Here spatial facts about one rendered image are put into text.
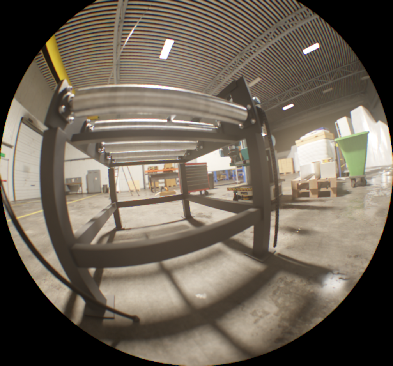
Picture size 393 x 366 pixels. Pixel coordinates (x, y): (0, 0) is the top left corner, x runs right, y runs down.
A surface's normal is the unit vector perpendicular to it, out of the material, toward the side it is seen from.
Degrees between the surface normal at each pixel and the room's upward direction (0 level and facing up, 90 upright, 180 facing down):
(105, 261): 90
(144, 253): 90
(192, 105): 132
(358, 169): 101
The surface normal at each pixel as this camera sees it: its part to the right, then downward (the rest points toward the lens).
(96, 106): 0.32, 0.79
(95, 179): 0.44, -0.11
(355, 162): -0.91, 0.26
